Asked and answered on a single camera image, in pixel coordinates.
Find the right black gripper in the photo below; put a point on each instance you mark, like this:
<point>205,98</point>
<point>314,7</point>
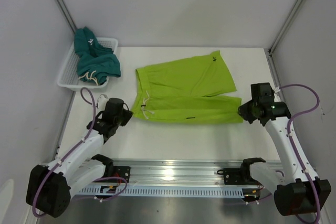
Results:
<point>242,110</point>

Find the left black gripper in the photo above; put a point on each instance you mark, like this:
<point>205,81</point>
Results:
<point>127,115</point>

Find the lime green shorts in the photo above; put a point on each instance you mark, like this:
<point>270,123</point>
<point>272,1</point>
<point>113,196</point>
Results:
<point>193,90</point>

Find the teal green shorts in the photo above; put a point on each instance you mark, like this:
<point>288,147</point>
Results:
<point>96,62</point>

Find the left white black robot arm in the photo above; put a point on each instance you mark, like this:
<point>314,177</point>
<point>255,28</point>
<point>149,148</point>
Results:
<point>51,187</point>

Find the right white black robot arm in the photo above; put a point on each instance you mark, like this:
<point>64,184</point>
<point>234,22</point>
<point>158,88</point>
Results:
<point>299,190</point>

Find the white plastic basket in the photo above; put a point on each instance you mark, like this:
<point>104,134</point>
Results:
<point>68,78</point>

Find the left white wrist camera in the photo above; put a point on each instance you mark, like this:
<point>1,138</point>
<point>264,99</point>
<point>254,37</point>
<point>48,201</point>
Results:
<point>102,100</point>

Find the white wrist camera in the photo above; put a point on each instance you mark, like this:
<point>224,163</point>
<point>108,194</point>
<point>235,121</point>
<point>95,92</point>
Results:
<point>277,89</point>
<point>102,100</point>

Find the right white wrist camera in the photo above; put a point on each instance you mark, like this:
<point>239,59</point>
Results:
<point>277,89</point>

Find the right aluminium frame post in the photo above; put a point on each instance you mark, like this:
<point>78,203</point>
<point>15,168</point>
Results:
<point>294,11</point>

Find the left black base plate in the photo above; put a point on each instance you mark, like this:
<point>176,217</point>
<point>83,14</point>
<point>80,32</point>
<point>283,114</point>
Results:
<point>122,171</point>

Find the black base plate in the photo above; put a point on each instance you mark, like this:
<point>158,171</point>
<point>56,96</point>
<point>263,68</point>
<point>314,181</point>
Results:
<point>235,176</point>
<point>122,171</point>

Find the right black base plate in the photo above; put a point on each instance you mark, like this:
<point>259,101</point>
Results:
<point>235,176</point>

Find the white slotted cable duct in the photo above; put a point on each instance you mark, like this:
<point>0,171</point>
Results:
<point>167,191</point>

